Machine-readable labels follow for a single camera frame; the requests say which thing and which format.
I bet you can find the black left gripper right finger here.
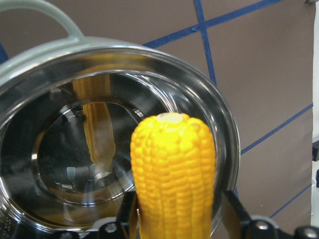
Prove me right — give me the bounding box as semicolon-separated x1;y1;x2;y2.
221;190;252;239

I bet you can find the yellow corn cob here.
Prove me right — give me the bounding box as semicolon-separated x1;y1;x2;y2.
130;113;216;239

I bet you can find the pale green cooking pot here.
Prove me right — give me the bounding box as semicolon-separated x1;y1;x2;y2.
0;0;240;239

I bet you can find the aluminium frame post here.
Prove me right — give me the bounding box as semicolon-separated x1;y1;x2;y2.
311;13;319;224

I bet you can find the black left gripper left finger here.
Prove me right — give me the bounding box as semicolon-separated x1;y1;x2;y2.
116;191;138;239

